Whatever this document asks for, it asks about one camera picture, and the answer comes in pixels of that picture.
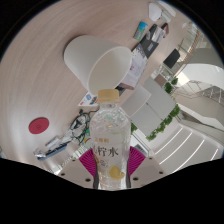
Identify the white chair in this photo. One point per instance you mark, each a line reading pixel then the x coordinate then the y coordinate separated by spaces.
pixel 136 100

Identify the flat round red coaster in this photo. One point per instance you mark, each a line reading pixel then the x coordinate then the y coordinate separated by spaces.
pixel 38 125

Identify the tall white cabinet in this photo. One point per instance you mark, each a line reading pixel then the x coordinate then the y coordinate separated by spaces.
pixel 156 103

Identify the white mug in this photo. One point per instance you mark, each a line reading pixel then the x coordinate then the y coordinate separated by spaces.
pixel 86 56

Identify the small teal item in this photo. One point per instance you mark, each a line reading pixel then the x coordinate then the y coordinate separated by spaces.
pixel 141 30

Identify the green plants atop cabinet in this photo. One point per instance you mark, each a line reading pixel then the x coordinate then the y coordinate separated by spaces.
pixel 163 122

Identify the small potted plant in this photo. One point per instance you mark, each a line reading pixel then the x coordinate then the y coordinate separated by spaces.
pixel 168 87
pixel 174 81

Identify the colourful sticker sheet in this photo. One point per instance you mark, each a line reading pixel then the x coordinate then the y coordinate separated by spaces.
pixel 87 99

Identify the black chair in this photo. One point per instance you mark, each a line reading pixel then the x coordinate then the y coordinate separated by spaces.
pixel 171 58

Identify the black tablet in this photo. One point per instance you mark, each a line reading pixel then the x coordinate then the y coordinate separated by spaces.
pixel 148 45

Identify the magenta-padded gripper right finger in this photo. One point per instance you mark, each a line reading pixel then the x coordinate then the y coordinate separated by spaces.
pixel 148 171

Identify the small black case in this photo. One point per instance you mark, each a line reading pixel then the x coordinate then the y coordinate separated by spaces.
pixel 119 90

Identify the group of ceiling light strips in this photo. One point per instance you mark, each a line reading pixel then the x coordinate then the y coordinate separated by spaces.
pixel 186 146

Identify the clear bottle with yellow cap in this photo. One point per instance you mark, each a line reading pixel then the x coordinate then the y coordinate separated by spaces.
pixel 110 140

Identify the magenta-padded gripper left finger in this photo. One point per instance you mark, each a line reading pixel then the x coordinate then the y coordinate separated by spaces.
pixel 75 171

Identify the white power strip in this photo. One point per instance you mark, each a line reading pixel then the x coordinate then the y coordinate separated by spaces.
pixel 167 9

